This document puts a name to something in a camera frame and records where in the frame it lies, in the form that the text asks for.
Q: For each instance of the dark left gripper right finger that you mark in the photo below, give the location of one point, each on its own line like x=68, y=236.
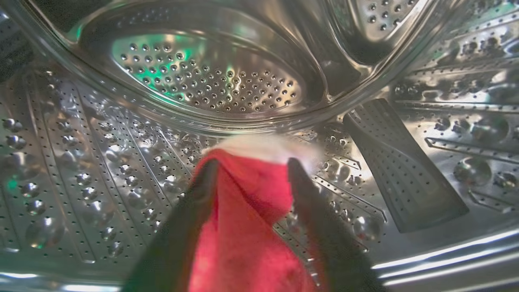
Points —
x=328, y=243

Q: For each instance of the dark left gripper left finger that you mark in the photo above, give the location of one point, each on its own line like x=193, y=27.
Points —
x=178, y=243

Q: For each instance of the grey drum lifter paddle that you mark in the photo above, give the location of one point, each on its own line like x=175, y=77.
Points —
x=401, y=174

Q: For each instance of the red garment with white trim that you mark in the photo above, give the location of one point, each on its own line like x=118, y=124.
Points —
x=251, y=227

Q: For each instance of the steel washing machine drum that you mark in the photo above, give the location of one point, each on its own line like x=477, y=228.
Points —
x=101, y=162

